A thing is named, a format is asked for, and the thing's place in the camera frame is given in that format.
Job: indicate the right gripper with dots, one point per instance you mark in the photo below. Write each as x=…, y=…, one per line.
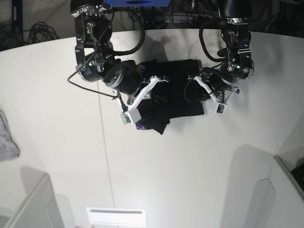
x=127, y=77

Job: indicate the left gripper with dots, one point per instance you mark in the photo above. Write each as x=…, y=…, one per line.
x=219, y=81

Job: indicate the black T-shirt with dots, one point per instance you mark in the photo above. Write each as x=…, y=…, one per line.
x=172, y=99

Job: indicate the blue box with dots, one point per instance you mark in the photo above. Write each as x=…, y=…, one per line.
x=138, y=3

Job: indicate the black keyboard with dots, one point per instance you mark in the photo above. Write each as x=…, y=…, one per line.
x=298, y=174

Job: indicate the grey cloth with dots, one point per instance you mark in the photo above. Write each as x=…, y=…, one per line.
x=8, y=148

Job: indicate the white wrist camera tag left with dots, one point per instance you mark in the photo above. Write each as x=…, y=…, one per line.
x=213, y=95

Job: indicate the white wrist camera tag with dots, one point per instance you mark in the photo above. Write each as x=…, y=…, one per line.
x=132, y=114
x=213, y=95

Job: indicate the white wrist camera tag right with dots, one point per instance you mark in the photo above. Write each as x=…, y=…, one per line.
x=132, y=114

